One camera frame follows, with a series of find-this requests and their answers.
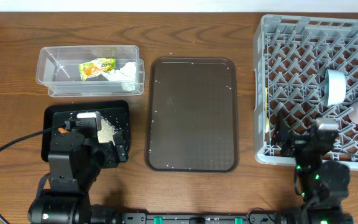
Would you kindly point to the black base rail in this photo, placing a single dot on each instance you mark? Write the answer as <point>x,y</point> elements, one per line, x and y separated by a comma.
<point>255,216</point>

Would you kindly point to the grey dishwasher rack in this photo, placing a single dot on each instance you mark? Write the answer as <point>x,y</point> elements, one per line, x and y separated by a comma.
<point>291,56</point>

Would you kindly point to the white tissue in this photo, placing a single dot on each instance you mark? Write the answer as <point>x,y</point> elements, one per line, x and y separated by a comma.
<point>126,75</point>

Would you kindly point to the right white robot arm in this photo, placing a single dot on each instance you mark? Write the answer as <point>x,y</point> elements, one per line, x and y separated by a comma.
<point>322,185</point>

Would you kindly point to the yellow plastic spoon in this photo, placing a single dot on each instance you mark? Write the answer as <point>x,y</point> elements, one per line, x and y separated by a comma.
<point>267,122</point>

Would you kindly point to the light blue rice bowl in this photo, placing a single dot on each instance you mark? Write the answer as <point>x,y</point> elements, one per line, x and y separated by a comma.
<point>335,87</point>

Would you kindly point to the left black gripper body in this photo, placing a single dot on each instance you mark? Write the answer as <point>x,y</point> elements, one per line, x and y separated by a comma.
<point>106,160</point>

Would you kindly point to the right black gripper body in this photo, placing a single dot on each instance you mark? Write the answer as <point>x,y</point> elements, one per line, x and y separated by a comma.
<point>293,147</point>

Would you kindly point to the clear plastic waste bin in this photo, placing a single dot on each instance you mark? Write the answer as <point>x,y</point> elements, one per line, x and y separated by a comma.
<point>57,69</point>

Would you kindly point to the yellow snack wrapper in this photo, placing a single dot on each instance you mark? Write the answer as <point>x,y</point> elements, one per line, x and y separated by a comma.
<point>96,67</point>

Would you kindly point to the orange carrot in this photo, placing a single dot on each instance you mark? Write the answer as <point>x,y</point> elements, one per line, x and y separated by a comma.
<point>63,130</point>

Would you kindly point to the dark brown serving tray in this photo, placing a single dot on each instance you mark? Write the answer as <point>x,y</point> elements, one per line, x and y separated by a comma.
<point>192,121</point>

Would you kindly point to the white rice pile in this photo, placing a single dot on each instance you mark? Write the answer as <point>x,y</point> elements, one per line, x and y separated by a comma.
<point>105,135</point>

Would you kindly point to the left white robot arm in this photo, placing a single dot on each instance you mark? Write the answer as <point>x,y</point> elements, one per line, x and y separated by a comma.
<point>75,160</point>

